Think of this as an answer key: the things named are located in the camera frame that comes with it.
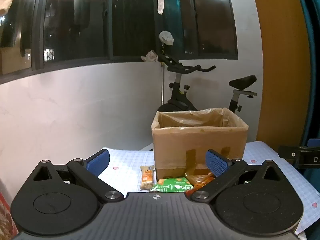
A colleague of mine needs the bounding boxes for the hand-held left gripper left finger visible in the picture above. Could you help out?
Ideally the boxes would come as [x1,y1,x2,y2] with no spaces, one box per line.
[32,149,125,203]

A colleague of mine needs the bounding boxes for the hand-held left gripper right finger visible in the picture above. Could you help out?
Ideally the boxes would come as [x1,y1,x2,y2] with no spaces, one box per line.
[190,149,278,202]

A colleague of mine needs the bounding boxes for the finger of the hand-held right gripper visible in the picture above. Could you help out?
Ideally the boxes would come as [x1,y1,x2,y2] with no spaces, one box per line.
[278,139,320,168]

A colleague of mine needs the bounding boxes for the brown cardboard box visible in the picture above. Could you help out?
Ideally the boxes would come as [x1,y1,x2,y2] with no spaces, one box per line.
[151,107,249,180]

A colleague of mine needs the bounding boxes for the green snack packet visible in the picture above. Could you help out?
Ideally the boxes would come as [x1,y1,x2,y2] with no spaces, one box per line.
[149,177,195,193]

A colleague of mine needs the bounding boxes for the beige orange snack bar packet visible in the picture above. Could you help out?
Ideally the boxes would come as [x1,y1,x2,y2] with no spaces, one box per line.
[139,165,155,190]

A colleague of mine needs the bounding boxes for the grid patterned table cover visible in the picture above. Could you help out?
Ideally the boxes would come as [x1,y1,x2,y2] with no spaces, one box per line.
[97,141,320,236]

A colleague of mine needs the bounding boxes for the black exercise bike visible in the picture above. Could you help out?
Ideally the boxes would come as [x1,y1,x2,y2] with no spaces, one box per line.
[157,55,257,114]

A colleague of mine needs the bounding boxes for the orange wooden cabinet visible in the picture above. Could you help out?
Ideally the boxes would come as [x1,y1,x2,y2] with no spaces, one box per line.
[250,0,313,146]

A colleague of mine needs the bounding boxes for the metal pole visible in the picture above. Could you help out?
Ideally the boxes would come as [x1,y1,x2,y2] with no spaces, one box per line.
[161,42,166,105]

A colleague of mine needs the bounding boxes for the red patterned bag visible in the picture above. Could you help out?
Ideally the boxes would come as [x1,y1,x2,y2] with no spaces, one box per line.
[0,187,18,240]

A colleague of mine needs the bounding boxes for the crumpled white cloth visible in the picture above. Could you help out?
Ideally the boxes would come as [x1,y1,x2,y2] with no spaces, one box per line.
[140,50,158,62]

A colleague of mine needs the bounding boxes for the white plastic bag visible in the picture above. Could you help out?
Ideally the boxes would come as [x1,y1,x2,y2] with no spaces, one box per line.
[159,31,174,46]

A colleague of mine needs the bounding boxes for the dark framed window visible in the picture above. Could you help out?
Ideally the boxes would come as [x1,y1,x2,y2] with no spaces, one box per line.
[0,0,238,81]

